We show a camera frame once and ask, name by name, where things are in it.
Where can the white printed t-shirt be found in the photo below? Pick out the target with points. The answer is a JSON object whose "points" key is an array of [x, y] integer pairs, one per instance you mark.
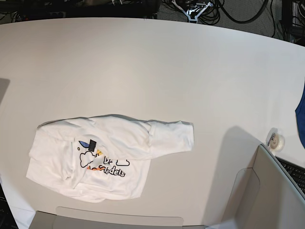
{"points": [[99, 158]]}

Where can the clear tape roll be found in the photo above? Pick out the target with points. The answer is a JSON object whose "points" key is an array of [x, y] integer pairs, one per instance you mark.
{"points": [[275, 140]]}

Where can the blue cloth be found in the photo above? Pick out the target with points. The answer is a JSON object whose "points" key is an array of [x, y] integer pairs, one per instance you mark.
{"points": [[300, 118]]}

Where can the black keyboard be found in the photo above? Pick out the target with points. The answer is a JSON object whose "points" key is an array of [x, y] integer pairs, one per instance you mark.
{"points": [[293, 174]]}

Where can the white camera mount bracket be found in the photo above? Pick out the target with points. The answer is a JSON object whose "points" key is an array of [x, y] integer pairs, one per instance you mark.
{"points": [[192, 9]]}

